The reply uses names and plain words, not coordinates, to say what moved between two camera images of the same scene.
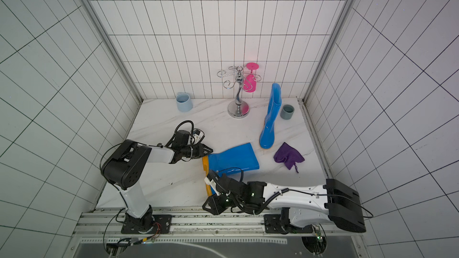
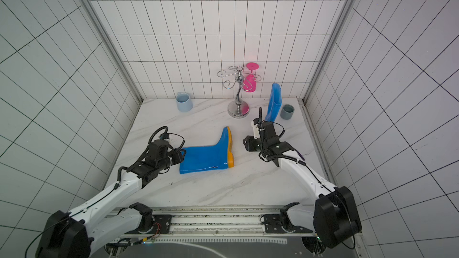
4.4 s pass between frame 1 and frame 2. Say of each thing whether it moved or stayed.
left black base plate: stayed
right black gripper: moved
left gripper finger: moved
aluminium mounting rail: stayed
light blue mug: stayed
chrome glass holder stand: stayed
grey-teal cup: stayed
